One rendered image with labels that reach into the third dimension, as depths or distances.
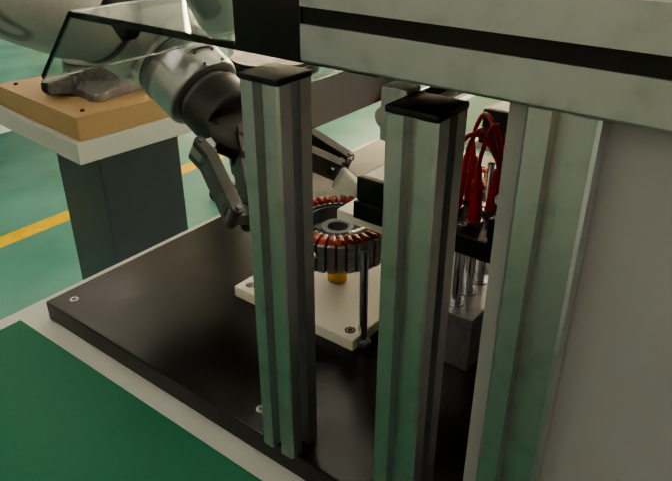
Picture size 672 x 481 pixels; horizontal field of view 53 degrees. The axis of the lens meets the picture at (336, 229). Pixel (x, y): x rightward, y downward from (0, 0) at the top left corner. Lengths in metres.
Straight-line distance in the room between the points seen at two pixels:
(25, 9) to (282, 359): 0.36
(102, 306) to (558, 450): 0.48
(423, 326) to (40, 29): 0.43
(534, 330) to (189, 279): 0.47
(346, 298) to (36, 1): 0.38
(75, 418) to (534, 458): 0.39
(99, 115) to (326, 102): 0.85
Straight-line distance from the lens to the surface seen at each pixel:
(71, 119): 1.24
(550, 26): 0.27
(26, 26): 0.65
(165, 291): 0.72
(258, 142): 0.40
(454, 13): 0.29
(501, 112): 0.77
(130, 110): 1.27
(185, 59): 0.72
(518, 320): 0.32
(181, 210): 1.48
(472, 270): 0.59
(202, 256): 0.77
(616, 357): 0.32
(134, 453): 0.58
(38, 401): 0.65
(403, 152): 0.33
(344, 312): 0.64
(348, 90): 0.44
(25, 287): 2.34
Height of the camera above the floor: 1.15
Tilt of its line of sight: 28 degrees down
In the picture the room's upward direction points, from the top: straight up
